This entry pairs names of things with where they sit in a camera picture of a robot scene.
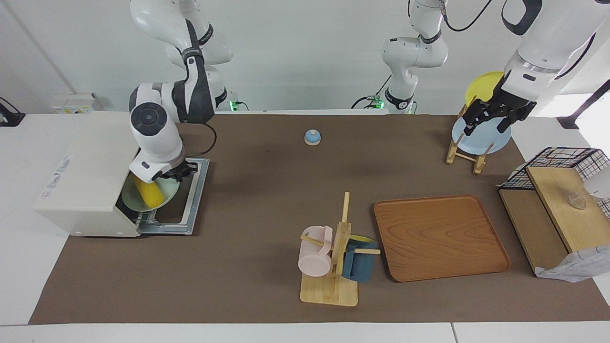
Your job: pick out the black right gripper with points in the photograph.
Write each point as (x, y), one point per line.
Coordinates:
(183, 167)

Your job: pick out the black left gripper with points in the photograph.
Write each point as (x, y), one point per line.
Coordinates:
(505, 105)

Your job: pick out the yellow corn cob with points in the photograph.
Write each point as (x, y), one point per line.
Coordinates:
(147, 193)

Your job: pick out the mint green plate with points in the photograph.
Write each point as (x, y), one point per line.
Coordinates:
(138, 202)

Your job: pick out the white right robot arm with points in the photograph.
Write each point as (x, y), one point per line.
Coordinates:
(155, 124)

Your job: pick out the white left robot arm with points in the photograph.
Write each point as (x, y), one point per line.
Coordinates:
(414, 52)

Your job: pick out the white toaster oven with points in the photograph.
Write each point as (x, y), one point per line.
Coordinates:
(86, 166)

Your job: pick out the light blue plate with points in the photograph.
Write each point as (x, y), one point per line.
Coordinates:
(481, 140)

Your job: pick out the yellow plate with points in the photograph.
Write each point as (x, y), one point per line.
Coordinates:
(483, 88)

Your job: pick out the wooden plate rack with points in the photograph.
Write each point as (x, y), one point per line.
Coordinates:
(479, 164)

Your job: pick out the white grid-pattern cloth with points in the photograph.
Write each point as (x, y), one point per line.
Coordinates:
(572, 269)
(512, 176)

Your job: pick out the brown table mat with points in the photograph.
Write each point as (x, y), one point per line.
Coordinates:
(262, 214)

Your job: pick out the black stand leg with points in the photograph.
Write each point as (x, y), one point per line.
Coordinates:
(588, 107)

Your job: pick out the clear glass cup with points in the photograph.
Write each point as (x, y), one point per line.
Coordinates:
(576, 200)

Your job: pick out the brown wooden tray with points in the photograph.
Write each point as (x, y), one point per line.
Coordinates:
(438, 238)

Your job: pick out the white power strip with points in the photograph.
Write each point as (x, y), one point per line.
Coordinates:
(76, 104)

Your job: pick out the white pitcher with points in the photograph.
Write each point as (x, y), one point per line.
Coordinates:
(600, 183)

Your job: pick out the blue round call bell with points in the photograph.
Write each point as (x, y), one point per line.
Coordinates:
(312, 137)

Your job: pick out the pink mug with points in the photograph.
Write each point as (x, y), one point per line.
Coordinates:
(314, 259)

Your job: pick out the black clamp device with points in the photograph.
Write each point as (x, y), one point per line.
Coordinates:
(9, 116)

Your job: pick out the wooden mug tree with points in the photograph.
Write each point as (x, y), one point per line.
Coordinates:
(329, 290)

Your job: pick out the dark teal mug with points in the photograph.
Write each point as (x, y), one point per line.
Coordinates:
(360, 267)

